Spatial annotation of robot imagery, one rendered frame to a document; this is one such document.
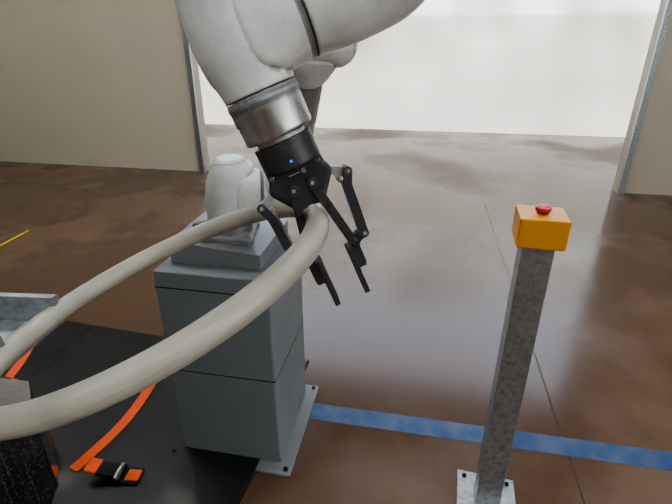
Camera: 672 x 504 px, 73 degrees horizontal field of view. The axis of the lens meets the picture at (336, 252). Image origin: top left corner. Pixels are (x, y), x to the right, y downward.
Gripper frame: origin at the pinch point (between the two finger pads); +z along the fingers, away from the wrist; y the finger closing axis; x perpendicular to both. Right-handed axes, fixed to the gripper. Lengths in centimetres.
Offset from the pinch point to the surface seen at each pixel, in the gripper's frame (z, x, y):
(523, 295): 47, -47, -41
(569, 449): 141, -75, -53
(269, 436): 83, -83, 51
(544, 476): 136, -65, -37
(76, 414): -8.7, 24.5, 24.4
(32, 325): -10.0, -5.7, 44.1
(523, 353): 65, -48, -37
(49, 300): -11.5, -10.1, 42.6
